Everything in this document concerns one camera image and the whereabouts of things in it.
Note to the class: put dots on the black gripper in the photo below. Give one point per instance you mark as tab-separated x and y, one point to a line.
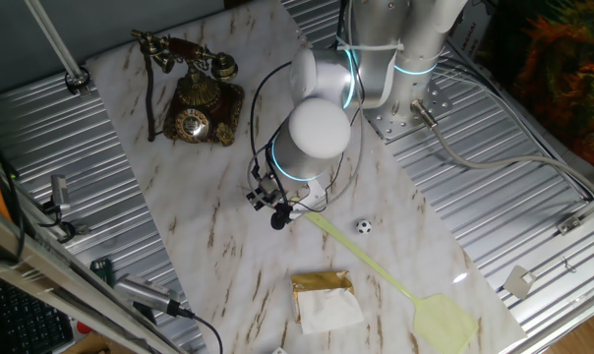
270	189

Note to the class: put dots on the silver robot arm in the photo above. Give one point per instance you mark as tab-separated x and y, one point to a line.
319	128

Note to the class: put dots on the vintage brass rotary phone base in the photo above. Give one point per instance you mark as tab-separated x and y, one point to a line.
198	125

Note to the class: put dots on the mini soccer ball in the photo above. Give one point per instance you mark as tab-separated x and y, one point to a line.
363	226

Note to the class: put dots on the gold tissue pack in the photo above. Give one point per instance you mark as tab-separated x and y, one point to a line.
326	305

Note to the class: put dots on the small white object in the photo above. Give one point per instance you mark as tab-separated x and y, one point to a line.
279	351

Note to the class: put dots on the green hex key holder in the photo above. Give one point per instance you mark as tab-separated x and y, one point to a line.
102	271

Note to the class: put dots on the red emergency stop button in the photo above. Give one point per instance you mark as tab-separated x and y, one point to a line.
83	328

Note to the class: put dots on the yellow-green fly swatter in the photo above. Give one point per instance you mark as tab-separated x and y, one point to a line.
444	324

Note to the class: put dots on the black keyboard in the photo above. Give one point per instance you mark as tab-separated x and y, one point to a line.
26	324

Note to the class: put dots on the white slanted pole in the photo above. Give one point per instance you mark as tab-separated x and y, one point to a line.
51	37

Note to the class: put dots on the white box with red print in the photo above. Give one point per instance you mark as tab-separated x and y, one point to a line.
476	37

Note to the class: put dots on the white square tag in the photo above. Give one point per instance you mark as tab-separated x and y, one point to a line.
519	281

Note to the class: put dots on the small metal hook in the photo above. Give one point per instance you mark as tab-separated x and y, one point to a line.
568	265

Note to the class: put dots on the colourful patterned cloth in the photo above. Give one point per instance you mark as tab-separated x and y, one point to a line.
562	74

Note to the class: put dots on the silver ribbed camera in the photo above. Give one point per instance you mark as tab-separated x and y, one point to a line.
144	292

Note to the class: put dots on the small silver camera on mount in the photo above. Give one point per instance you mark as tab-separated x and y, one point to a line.
60	193

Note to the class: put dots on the aluminium frame bar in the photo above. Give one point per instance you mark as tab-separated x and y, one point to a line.
56	273

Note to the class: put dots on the small metal corner bracket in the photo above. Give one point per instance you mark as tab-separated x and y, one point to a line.
569	225

